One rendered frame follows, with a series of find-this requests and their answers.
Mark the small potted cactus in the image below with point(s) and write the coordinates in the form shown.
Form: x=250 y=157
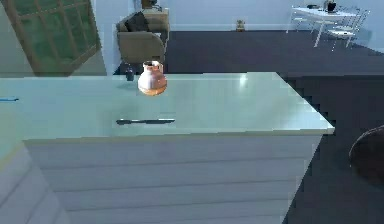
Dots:
x=240 y=25

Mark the black knife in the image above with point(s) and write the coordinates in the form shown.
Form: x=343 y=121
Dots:
x=145 y=121

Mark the white kitchen counter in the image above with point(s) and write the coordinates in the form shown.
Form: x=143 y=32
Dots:
x=186 y=160

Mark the orange and white jug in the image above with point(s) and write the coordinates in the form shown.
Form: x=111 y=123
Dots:
x=152 y=81

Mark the small dark shaker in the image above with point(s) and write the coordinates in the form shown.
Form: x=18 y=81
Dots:
x=129 y=74

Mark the brown armchair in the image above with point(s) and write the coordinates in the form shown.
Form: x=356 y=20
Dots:
x=141 y=43

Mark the black cushion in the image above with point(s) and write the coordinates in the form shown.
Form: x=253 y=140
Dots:
x=136 y=22

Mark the wooden framed window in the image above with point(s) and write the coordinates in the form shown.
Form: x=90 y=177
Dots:
x=55 y=33

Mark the white dining table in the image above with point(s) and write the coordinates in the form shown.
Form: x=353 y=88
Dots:
x=321 y=15

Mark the black pot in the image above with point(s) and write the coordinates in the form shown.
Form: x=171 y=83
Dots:
x=331 y=6

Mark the white chair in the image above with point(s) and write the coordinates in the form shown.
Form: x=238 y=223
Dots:
x=346 y=30

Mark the dark round object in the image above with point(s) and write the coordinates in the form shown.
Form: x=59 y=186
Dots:
x=368 y=155

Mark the blue utensil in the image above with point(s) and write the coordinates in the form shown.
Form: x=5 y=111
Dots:
x=8 y=99

